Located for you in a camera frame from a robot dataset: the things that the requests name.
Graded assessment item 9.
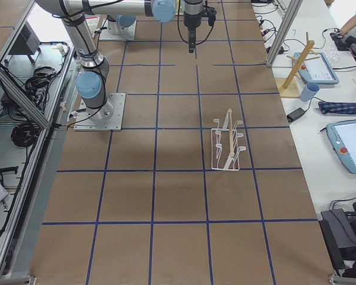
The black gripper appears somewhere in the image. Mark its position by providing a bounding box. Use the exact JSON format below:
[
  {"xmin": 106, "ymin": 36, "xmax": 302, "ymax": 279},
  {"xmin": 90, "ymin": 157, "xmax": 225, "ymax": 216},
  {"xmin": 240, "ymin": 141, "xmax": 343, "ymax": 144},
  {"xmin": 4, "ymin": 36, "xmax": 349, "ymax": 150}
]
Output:
[{"xmin": 187, "ymin": 26, "xmax": 197, "ymax": 53}]

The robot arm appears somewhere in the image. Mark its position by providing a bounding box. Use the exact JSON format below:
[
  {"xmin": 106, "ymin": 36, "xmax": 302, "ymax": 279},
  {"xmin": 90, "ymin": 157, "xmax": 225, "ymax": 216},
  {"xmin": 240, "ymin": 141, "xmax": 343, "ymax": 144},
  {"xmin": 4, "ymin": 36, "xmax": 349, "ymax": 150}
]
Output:
[
  {"xmin": 183, "ymin": 1, "xmax": 217, "ymax": 53},
  {"xmin": 36, "ymin": 1, "xmax": 177, "ymax": 123}
]

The blue cup on desk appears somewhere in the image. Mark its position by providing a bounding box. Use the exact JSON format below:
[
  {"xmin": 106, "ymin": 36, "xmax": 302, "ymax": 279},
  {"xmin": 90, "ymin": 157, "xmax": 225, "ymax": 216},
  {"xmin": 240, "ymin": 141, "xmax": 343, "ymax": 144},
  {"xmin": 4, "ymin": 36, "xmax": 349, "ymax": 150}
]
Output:
[{"xmin": 300, "ymin": 82, "xmax": 320, "ymax": 102}]

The wooden mug tree stand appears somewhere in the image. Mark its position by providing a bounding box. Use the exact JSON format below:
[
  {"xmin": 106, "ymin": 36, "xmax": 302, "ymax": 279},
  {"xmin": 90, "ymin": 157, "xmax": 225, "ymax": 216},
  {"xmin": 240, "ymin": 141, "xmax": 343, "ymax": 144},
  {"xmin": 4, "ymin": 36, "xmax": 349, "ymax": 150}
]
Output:
[{"xmin": 276, "ymin": 33, "xmax": 320, "ymax": 98}]

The black power adapter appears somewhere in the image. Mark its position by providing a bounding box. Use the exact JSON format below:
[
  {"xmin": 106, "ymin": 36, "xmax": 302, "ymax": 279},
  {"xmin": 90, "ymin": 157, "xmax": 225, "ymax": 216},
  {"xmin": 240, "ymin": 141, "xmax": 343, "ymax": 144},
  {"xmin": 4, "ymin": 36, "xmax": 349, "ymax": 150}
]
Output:
[{"xmin": 287, "ymin": 107, "xmax": 306, "ymax": 123}]

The blue teach pendant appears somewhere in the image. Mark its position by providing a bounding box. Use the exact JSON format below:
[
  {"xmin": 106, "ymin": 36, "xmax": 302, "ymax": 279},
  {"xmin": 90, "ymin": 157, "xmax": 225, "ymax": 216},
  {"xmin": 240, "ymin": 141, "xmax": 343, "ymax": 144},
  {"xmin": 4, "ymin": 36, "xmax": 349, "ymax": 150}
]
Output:
[
  {"xmin": 326, "ymin": 120, "xmax": 356, "ymax": 174},
  {"xmin": 298, "ymin": 52, "xmax": 339, "ymax": 85}
]

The plaid pencil case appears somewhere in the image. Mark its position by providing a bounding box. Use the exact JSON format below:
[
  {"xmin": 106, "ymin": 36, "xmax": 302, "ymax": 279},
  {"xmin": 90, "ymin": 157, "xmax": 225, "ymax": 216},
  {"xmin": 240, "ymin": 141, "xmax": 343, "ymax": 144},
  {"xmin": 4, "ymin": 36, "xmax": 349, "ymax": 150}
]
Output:
[{"xmin": 318, "ymin": 102, "xmax": 356, "ymax": 115}]

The aluminium frame post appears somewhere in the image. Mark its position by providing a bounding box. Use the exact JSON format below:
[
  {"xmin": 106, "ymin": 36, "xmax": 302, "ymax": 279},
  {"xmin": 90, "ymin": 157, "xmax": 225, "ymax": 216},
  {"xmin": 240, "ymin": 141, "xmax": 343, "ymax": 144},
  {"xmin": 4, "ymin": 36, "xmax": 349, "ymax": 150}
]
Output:
[{"xmin": 266, "ymin": 0, "xmax": 303, "ymax": 67}]

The white wire cup rack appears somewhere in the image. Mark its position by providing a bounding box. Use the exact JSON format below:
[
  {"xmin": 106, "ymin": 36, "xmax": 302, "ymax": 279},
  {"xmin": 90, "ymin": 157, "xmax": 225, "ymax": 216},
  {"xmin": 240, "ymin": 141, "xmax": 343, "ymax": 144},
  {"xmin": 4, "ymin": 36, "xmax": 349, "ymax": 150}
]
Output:
[{"xmin": 211, "ymin": 109, "xmax": 246, "ymax": 172}]

